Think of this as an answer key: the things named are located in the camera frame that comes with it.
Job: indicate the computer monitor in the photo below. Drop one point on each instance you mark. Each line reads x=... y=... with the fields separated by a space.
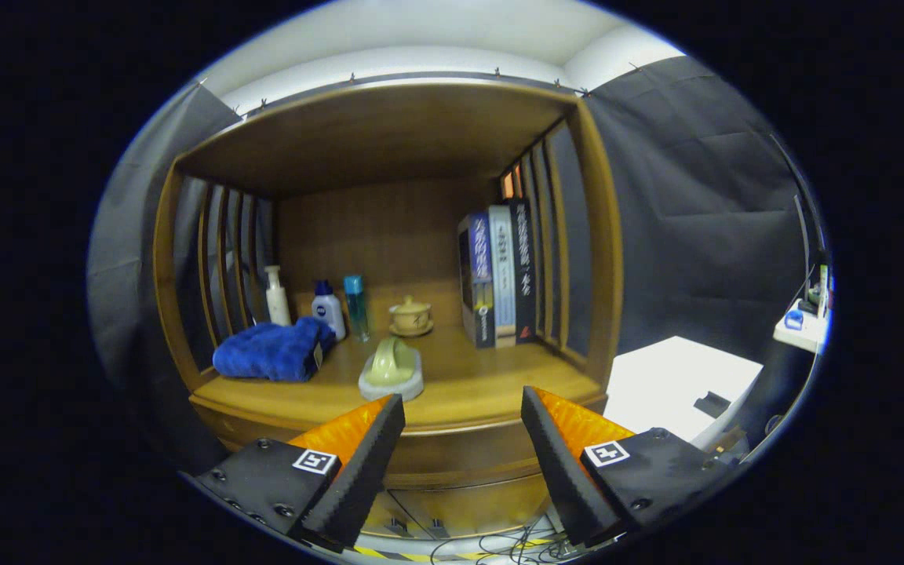
x=811 y=224

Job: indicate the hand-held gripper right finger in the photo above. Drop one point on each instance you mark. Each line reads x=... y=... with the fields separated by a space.
x=558 y=463

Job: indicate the white pump bottle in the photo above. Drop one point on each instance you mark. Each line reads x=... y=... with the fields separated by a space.
x=278 y=302

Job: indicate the white box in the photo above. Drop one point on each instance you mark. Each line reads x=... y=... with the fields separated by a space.
x=656 y=384

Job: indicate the wooden drawer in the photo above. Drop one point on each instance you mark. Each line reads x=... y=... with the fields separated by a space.
x=475 y=467

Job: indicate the small black bracket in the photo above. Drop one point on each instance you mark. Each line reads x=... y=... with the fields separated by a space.
x=712 y=404

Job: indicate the wooden countertop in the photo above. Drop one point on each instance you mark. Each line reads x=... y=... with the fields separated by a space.
x=483 y=377

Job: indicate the small blue object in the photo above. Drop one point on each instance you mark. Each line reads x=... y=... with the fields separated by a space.
x=794 y=319

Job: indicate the white bottle blue cap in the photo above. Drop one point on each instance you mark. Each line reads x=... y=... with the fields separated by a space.
x=329 y=314

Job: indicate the black book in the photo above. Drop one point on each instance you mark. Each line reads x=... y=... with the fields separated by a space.
x=523 y=267

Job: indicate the beige lidded teacup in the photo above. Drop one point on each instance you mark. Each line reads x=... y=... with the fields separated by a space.
x=410 y=318

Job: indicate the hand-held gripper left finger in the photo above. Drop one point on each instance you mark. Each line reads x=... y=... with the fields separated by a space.
x=364 y=463

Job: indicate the teal bottle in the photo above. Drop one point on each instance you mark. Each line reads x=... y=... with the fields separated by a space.
x=356 y=310

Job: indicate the dark blue book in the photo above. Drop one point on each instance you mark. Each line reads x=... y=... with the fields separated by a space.
x=479 y=282

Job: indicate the white side table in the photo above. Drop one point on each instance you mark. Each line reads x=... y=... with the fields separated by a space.
x=801 y=336

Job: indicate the pale blue book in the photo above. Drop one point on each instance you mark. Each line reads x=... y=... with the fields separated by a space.
x=502 y=275

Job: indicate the wooden cabinet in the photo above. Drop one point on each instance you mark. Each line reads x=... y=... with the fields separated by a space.
x=373 y=141

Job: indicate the blue towel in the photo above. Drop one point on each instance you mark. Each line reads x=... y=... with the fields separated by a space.
x=271 y=353

